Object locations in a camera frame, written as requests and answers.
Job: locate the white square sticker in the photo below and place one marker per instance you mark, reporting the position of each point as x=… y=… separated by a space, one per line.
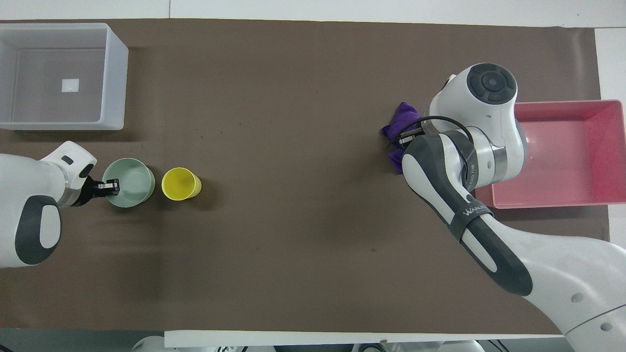
x=70 y=85

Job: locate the yellow cup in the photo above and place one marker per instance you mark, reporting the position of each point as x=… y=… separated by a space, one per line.
x=180 y=185

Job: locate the translucent white plastic box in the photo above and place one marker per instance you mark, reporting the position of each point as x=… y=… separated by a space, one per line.
x=54 y=105

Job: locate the purple cloth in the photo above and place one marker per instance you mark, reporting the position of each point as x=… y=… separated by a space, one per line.
x=404 y=116

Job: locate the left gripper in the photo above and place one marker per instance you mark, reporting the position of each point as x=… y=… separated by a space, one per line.
x=86 y=191

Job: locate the pale green cup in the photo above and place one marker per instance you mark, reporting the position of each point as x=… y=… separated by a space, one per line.
x=132 y=183

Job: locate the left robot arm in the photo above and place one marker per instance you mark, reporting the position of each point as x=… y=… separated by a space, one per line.
x=29 y=190

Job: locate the pink plastic box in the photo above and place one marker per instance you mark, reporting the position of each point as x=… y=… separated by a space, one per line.
x=567 y=156

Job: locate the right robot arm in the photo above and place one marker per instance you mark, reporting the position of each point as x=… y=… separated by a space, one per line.
x=489 y=117

